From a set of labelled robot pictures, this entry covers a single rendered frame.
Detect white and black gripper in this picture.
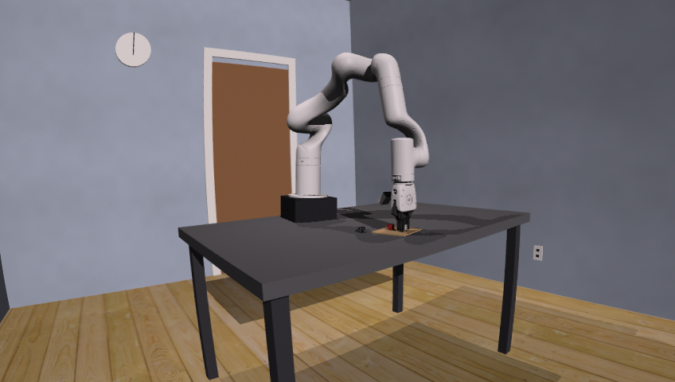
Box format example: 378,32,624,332
391,182,416,231

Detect tan mat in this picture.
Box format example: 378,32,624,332
371,226,422,237

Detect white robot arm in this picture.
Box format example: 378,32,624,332
287,53,429,198

